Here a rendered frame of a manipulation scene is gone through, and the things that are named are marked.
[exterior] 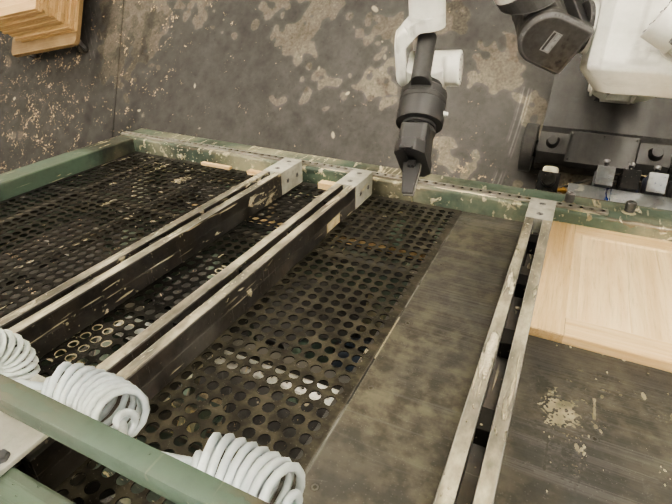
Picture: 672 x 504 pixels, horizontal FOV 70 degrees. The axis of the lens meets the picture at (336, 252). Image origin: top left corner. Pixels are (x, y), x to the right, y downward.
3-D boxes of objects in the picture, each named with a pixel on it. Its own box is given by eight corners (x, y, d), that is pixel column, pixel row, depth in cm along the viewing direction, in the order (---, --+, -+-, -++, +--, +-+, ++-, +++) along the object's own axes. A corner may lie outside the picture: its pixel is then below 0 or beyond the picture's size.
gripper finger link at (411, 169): (399, 194, 88) (404, 162, 90) (416, 195, 87) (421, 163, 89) (397, 190, 87) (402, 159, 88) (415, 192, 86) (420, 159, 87)
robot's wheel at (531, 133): (521, 161, 217) (529, 117, 207) (532, 163, 215) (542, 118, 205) (514, 177, 202) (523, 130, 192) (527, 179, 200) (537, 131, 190)
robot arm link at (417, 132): (394, 175, 96) (403, 121, 99) (443, 178, 93) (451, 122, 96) (381, 147, 85) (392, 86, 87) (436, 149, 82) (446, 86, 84)
